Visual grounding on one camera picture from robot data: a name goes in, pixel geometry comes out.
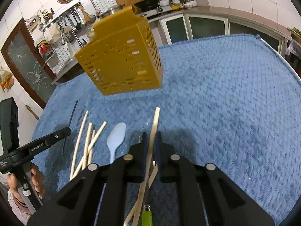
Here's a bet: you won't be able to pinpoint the gas stove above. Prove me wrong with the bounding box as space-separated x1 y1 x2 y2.
136 6 172 18

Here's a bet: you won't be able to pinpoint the kitchen counter cabinets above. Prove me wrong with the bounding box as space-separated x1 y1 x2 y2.
148 6 291 56

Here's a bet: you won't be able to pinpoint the blue textured towel mat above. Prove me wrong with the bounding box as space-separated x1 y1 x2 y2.
33 35 300 225

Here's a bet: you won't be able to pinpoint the light blue plastic spoon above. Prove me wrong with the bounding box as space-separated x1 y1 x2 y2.
107 122 126 164

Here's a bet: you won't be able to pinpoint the green handled knife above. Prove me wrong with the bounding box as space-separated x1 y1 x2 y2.
141 179 154 226

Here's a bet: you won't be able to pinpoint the wooden chopstick diagonal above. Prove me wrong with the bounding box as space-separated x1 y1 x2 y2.
72 121 107 179

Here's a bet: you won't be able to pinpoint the brown framed glass door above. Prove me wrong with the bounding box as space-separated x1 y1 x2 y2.
1 18 56 109

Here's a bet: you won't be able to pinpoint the wooden chopstick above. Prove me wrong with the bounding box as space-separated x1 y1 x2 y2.
131 107 161 226
82 122 93 170
69 110 89 181
123 161 158 225
87 130 95 165

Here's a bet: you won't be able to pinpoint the person's left hand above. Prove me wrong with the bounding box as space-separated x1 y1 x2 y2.
7 163 45 204

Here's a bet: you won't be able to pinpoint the yellow perforated utensil holder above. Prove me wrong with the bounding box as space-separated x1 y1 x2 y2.
75 7 163 95

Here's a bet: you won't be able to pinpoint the black wok pan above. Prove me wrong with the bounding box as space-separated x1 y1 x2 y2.
134 0 160 12

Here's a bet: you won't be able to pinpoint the thin black stick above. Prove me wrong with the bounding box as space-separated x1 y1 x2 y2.
62 99 79 154

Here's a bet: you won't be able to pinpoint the steel cooking pot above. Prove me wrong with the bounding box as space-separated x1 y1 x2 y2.
100 4 125 18

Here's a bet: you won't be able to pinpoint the hanging utensil rack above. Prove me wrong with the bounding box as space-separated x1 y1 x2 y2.
40 1 96 47

